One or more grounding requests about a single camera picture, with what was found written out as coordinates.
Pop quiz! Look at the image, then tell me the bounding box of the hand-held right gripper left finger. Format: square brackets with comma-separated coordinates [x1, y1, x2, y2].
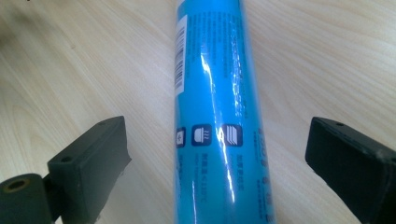
[46, 115, 133, 224]

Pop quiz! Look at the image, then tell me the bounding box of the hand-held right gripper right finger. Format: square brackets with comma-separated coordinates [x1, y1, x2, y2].
[304, 116, 396, 224]

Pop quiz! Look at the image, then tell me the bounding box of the blue plastic wrap roll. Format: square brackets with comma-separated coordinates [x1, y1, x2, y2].
[172, 0, 278, 224]

